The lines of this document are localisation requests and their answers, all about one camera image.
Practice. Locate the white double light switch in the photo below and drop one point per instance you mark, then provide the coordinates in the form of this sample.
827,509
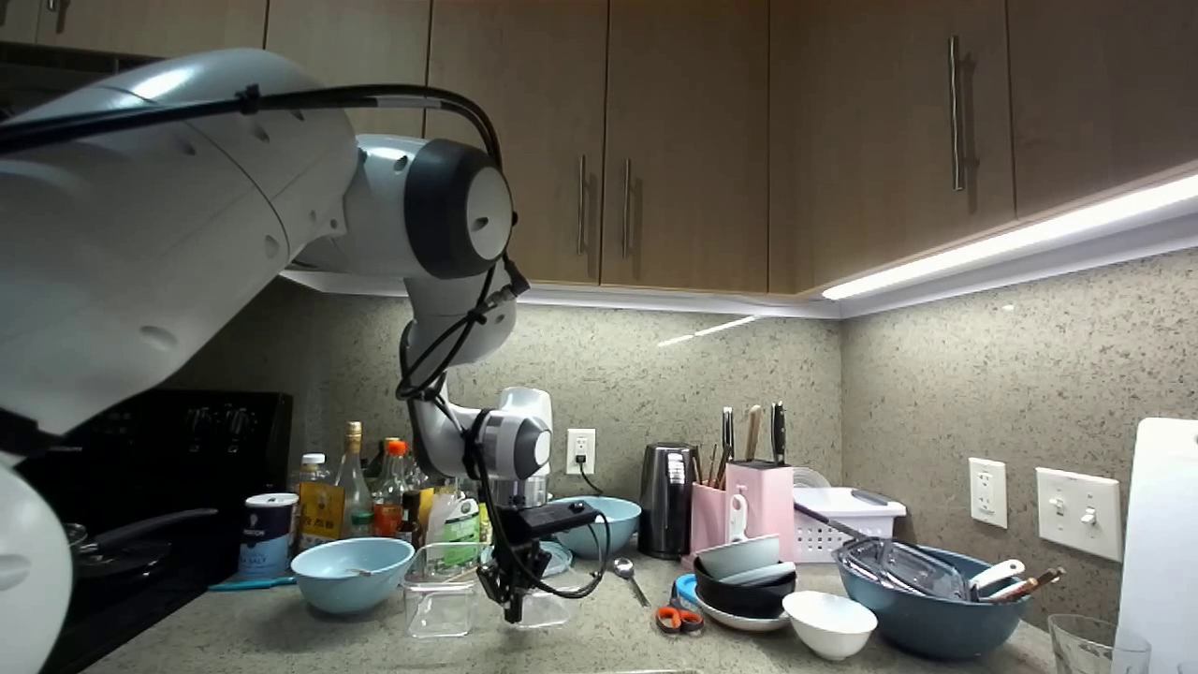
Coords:
1080,509

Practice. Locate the metal whisk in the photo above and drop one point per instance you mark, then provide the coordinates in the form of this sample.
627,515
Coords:
890,563

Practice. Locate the pink knife block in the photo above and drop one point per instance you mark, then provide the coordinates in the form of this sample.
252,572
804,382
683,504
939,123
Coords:
749,504

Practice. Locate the white wall outlet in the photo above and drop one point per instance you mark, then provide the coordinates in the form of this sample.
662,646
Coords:
990,493

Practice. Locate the large blue basin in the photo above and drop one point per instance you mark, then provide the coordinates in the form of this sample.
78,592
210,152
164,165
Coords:
950,629

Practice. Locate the steel cabinet door handle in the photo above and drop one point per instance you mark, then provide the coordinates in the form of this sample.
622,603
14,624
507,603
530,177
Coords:
959,116

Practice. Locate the white dish rack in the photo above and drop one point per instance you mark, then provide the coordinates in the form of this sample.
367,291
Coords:
830,515

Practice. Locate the dark glass bottle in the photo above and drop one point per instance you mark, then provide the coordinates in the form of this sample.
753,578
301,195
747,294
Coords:
352,480

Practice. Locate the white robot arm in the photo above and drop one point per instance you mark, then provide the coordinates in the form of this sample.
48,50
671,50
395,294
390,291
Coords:
144,211

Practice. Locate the white small bowl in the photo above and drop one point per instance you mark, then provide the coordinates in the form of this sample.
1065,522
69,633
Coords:
827,624

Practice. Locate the stacked dark bowls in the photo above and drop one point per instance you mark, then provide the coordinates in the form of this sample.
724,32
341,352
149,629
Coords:
747,578

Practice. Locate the light blue bowl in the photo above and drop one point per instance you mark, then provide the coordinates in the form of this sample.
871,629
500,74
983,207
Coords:
609,533
352,575

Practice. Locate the metal spoon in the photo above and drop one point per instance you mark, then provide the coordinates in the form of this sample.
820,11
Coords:
627,572

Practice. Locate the clear lunch box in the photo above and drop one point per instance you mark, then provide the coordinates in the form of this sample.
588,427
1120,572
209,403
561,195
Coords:
442,588

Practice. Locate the orange-handled scissors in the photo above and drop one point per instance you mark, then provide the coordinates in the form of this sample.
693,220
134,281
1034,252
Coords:
678,619

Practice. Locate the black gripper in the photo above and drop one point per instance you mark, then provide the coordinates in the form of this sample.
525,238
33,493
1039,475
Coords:
516,550

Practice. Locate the green-label bottle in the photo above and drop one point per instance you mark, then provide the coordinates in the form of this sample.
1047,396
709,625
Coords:
453,517

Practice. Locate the yellow oil bottle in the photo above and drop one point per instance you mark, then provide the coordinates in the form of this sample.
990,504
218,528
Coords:
320,504

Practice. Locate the white and blue canister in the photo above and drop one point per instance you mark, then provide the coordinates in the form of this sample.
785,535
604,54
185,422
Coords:
267,533

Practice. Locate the light blue rear bowl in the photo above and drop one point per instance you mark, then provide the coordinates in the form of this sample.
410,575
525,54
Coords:
609,533

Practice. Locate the black toaster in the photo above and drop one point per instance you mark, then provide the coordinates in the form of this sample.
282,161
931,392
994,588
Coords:
663,498

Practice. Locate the black stove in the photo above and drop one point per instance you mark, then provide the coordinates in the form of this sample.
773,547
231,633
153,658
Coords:
153,497

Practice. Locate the orange-capped sauce bottle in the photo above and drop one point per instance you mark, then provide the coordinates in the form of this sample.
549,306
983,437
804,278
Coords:
395,493

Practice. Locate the white outlet behind arm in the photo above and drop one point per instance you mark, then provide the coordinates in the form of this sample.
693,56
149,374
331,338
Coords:
582,450

